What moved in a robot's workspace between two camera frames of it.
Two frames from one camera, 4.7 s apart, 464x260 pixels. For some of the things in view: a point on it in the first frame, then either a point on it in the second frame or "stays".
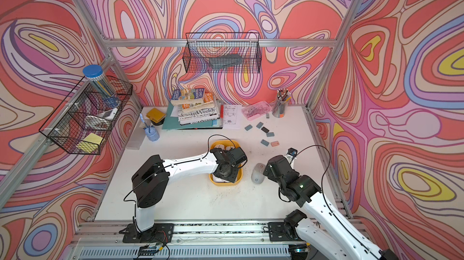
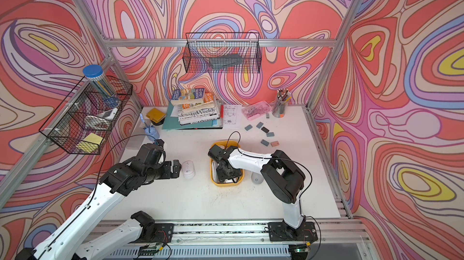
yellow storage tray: (226, 144) stays
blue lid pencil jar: (95, 74) stays
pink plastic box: (254, 110) stays
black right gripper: (269, 172) -> (222, 176)
